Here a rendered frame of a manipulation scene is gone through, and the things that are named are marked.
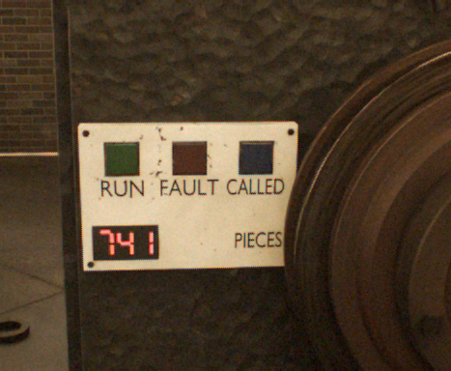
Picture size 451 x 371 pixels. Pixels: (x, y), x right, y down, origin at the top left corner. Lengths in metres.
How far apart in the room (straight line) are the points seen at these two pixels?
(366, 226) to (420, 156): 0.09
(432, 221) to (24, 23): 6.34
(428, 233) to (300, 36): 0.30
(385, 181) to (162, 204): 0.28
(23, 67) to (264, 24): 6.12
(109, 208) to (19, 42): 6.08
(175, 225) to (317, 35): 0.29
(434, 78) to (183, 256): 0.36
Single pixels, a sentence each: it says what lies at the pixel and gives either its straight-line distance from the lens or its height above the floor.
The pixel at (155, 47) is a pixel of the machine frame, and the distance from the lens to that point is 0.86.
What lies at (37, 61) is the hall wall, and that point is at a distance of 6.91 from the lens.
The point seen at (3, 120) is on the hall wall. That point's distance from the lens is 7.03.
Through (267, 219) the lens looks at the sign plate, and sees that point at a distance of 0.89.
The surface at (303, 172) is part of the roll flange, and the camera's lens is 0.81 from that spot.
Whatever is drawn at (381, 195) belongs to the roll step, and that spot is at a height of 1.19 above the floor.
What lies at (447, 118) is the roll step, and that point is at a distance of 0.76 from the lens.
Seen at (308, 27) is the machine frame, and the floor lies 1.35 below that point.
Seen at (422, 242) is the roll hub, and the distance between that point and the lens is 0.71.
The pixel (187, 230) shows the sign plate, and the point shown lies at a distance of 0.89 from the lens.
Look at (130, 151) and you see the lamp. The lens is 0.86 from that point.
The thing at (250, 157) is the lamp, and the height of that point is 1.20.
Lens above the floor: 1.38
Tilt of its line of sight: 14 degrees down
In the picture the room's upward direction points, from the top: 1 degrees clockwise
